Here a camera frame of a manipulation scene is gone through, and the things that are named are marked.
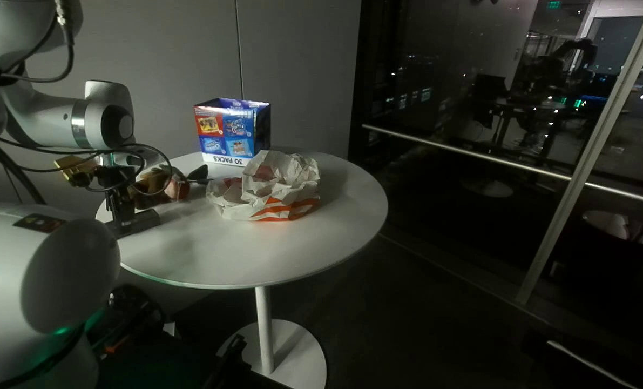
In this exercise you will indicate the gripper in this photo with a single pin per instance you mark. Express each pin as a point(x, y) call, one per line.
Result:
point(112, 177)

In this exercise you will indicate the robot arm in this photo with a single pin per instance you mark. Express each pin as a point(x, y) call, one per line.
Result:
point(35, 270)

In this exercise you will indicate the brown plush moose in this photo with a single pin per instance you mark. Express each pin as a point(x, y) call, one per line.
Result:
point(151, 190)

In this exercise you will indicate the toy radish with dark leaves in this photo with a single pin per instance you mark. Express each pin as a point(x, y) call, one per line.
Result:
point(197, 174)

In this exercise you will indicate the white and orange plastic bag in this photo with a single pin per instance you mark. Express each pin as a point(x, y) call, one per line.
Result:
point(270, 186)

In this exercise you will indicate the blue printed carton box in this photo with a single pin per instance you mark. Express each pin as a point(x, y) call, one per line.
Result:
point(229, 129)

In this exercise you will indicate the window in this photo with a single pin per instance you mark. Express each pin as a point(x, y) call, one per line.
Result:
point(488, 162)

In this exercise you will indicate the metal handrail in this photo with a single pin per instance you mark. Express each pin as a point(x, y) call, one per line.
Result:
point(515, 165)

